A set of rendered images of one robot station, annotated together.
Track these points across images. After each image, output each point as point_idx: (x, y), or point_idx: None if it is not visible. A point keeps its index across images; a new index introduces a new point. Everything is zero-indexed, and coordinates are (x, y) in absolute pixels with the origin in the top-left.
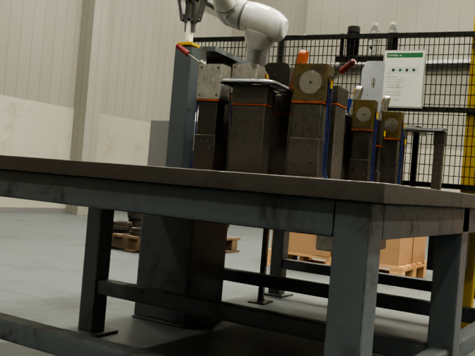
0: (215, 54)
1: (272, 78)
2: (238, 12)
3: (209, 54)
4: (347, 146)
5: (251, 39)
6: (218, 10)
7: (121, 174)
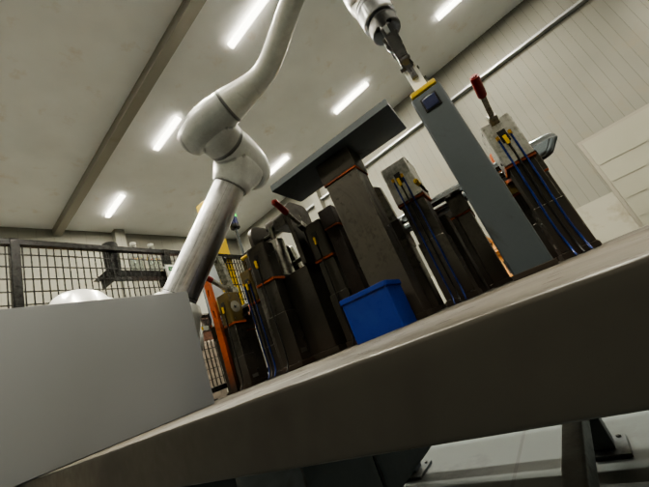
0: (386, 136)
1: (299, 219)
2: (239, 129)
3: (379, 134)
4: None
5: (247, 172)
6: (234, 110)
7: None
